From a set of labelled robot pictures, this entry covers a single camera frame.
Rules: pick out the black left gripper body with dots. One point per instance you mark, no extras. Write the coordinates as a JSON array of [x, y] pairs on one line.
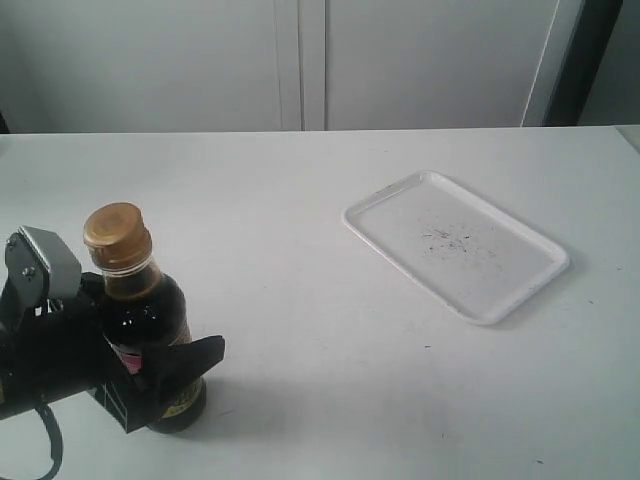
[[62, 352]]

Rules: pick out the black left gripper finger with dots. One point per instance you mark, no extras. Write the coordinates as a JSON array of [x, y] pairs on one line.
[[93, 292], [173, 392]]

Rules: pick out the dark soy sauce bottle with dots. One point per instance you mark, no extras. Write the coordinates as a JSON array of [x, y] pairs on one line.
[[142, 307]]

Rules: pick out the white rectangular plastic tray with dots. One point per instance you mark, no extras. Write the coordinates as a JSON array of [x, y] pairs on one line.
[[473, 257]]

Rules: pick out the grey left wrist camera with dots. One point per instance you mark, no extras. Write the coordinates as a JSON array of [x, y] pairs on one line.
[[40, 267]]

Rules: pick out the dark vertical post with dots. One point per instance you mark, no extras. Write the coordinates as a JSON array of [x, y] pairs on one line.
[[586, 48]]

